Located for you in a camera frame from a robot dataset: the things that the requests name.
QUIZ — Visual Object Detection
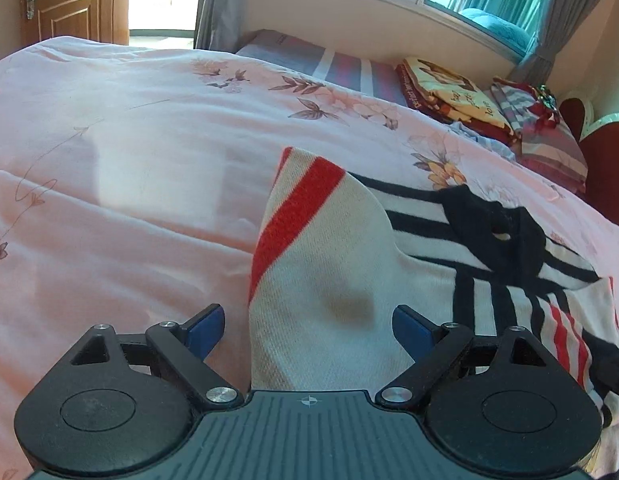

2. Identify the teal cloth outside window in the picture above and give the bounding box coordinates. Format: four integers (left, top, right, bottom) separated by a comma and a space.
459, 0, 557, 58

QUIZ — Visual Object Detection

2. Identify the folded yellow red printed blanket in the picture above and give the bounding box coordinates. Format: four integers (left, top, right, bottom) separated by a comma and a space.
395, 56, 520, 148

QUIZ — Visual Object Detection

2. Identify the light blue cloth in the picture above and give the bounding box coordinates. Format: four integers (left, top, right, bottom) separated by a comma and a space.
447, 120, 517, 163

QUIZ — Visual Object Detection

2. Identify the red black white striped sweater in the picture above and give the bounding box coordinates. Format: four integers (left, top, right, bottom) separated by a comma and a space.
248, 146, 619, 480

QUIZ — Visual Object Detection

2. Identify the brown wooden door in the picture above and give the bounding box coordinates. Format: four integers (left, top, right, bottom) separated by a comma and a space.
20, 0, 131, 46

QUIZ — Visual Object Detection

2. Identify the colourful cloth bundle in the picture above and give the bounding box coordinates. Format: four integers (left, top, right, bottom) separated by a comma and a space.
527, 82, 563, 128

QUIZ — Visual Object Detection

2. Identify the pink floral quilt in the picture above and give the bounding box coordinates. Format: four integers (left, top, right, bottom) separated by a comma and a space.
0, 35, 619, 480

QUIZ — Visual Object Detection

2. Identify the striped bed sheet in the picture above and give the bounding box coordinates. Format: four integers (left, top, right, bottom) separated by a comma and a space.
234, 30, 415, 108

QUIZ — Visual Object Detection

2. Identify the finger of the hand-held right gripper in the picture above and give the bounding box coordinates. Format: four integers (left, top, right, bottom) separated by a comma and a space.
592, 352, 619, 401

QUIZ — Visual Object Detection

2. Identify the grey curtain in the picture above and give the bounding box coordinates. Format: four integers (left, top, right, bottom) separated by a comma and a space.
509, 0, 615, 86
194, 0, 290, 53

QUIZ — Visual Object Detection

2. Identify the red white-edged headboard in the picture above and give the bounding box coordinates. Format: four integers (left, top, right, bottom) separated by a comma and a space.
559, 91, 619, 233

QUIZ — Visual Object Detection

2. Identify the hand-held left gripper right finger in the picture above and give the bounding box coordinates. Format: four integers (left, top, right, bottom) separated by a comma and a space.
378, 304, 545, 406

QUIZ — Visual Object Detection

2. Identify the striped pillow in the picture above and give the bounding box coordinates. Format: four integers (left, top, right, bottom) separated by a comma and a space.
489, 77, 590, 196

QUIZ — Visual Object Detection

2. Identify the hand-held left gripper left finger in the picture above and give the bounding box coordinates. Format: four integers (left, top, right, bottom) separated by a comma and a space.
70, 304, 243, 406

